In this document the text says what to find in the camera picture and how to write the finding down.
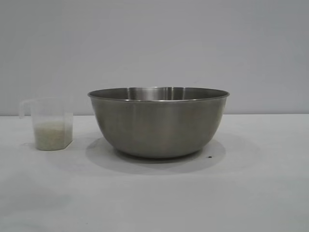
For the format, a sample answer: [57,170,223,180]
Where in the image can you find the stainless steel mixing bowl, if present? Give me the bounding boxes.
[87,86,230,160]

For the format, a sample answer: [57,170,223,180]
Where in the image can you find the white uncooked rice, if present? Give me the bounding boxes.
[34,121,73,150]

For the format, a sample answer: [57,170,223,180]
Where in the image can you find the translucent plastic measuring cup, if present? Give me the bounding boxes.
[19,96,74,151]

